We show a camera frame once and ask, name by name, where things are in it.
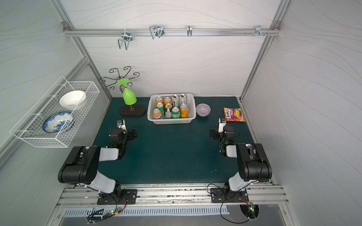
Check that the orange can back left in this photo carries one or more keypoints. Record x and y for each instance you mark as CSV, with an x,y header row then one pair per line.
x,y
158,99

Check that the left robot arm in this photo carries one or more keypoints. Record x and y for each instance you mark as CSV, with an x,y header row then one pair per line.
x,y
81,166

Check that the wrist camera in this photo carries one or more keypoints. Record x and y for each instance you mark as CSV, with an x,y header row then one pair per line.
x,y
222,123
121,124

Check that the green gold-top can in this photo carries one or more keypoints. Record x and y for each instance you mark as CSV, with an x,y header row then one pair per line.
x,y
168,109

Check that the green soda can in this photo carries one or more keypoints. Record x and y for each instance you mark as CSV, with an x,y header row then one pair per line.
x,y
176,112

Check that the Fox's candy bag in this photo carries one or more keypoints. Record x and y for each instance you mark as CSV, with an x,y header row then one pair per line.
x,y
233,114

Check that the aluminium front rail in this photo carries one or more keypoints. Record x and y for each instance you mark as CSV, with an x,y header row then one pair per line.
x,y
177,195

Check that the orange Fanta can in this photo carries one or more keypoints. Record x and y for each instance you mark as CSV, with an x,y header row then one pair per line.
x,y
157,114

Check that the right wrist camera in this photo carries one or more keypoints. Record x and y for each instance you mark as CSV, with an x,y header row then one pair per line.
x,y
222,123

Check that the white can left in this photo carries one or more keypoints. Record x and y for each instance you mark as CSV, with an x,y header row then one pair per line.
x,y
175,100

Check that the orange yellow drink can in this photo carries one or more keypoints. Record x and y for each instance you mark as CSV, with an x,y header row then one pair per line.
x,y
184,111

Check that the black metal cup stand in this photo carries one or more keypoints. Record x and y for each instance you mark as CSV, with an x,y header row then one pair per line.
x,y
131,108

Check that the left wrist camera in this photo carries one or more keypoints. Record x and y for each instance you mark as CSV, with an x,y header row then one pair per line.
x,y
121,124

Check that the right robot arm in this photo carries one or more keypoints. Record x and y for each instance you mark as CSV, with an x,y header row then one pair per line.
x,y
252,161

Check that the white wire wall basket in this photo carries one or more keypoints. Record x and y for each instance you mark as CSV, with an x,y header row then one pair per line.
x,y
29,128

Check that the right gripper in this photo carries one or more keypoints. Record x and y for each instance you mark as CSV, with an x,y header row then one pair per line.
x,y
214,133

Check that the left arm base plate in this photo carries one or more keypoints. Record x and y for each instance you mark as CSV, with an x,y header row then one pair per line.
x,y
128,196

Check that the aluminium rail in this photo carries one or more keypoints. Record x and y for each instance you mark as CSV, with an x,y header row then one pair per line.
x,y
196,32
177,195

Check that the white can right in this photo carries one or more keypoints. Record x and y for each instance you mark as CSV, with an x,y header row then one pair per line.
x,y
183,99

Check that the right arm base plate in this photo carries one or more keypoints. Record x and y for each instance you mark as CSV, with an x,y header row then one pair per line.
x,y
229,195

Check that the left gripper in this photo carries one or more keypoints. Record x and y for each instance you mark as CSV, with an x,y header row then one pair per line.
x,y
131,134

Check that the metal hook far left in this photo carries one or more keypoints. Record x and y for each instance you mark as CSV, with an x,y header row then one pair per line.
x,y
126,38

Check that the orange can back middle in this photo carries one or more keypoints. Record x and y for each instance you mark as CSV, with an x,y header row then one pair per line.
x,y
167,100

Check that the aluminium top rail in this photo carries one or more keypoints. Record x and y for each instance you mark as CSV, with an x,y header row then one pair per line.
x,y
196,32

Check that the white bowl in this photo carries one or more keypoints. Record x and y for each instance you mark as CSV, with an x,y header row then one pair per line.
x,y
73,100

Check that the green plastic wine glass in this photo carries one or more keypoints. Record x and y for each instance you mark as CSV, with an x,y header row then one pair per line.
x,y
128,95

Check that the white can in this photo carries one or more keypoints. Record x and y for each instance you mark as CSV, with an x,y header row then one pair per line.
x,y
175,100
183,99

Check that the blue patterned plate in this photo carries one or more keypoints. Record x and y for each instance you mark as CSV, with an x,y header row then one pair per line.
x,y
59,122

